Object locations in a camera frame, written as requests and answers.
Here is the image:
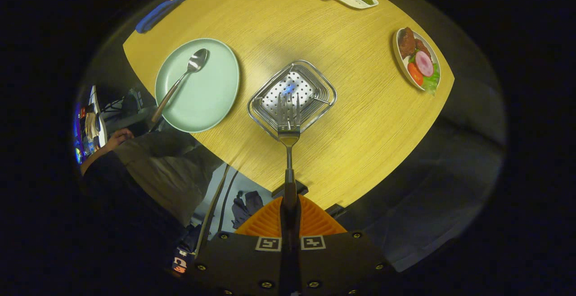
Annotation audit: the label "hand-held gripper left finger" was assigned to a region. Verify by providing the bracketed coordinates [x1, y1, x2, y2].
[193, 195, 291, 296]

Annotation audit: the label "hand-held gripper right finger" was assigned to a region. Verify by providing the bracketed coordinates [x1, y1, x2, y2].
[290, 195, 392, 296]

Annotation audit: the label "wooden handled metal fork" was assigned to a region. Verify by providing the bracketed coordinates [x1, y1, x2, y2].
[276, 93, 301, 213]

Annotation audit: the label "wooden handled metal spoon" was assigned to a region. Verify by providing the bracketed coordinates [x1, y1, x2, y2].
[151, 48, 210, 123]

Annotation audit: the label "dark cloth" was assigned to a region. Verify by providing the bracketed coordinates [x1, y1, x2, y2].
[232, 191, 264, 229]

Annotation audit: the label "person's grey trousers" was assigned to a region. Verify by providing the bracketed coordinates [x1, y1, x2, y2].
[112, 130, 223, 227]

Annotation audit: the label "pale green plate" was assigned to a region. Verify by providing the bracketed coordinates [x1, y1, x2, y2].
[154, 38, 240, 134]

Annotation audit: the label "red tomato slice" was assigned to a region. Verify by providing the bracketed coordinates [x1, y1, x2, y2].
[408, 62, 424, 86]

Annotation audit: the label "green lettuce leaf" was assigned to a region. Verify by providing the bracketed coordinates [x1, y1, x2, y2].
[423, 64, 441, 95]

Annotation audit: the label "white panel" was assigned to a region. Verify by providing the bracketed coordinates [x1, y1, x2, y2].
[89, 85, 108, 149]

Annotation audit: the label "beige food plate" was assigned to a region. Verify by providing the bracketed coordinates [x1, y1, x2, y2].
[393, 27, 442, 96]

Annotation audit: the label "glowing blue screen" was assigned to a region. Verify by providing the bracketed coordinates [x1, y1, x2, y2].
[73, 103, 85, 164]

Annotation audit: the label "pink round slice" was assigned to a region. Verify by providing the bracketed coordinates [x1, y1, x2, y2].
[415, 50, 434, 77]

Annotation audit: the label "brown meat piece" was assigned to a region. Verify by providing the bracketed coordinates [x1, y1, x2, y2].
[398, 27, 428, 59]

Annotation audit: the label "blue folded towel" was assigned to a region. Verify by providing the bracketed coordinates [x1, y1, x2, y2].
[135, 0, 191, 34]

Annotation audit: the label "metal wire cutlery basket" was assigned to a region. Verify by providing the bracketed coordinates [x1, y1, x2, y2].
[247, 60, 338, 141]

